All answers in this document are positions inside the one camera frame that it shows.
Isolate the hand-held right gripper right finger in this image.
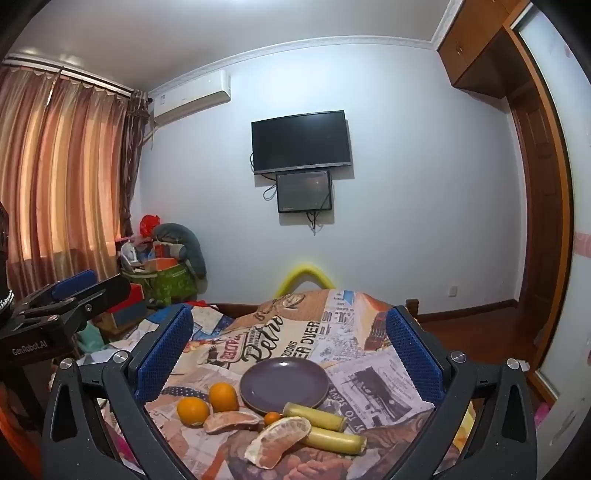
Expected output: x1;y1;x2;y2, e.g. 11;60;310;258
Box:
385;305;539;480

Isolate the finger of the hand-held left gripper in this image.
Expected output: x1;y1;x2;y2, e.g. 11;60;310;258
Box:
16;269;100;319
21;273;132;330

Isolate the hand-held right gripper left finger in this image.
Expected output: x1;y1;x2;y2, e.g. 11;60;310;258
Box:
41;304;204;480

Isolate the orange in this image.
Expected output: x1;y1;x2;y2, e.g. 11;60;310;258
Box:
209;382;240;413
177;397;211;426

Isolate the pink sweet potato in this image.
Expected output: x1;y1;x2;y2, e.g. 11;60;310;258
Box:
203;411;263;435

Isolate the yellow banana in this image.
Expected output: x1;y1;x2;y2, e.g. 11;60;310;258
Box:
300;425;368;456
283;402;348;432

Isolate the purple plate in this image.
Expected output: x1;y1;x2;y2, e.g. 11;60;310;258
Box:
239;357;330;415

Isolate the peeled pomelo segment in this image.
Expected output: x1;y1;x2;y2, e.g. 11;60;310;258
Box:
244;416;312;469

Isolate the green bag with clutter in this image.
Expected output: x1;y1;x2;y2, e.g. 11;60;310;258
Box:
122;263;198;305

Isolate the grey plush pillow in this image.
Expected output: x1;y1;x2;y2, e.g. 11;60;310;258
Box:
152;223;208;280

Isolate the orange curtain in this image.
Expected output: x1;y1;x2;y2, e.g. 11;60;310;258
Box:
0;65;127;289

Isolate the printed newspaper-pattern blanket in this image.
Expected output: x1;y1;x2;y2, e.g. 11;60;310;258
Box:
99;288;476;480

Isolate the brown patterned curtain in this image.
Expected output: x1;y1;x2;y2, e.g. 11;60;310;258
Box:
119;90;151;241

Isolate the yellow foam loop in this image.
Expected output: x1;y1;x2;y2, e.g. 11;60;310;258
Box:
276;263;334;298

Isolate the white air conditioner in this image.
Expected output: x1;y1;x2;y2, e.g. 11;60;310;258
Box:
148;69;231;126

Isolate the brown wooden door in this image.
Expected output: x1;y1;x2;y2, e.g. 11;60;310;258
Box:
503;25;573;407

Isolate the wooden overhead cabinet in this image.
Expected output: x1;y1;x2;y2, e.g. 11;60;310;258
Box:
438;0;532;99

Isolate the small black wall monitor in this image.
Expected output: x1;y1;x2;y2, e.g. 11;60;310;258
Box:
276;170;334;214

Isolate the white curtain rail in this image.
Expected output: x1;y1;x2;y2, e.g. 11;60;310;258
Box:
2;53;134;97

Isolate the black wall television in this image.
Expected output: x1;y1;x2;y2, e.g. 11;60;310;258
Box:
251;110;353;175

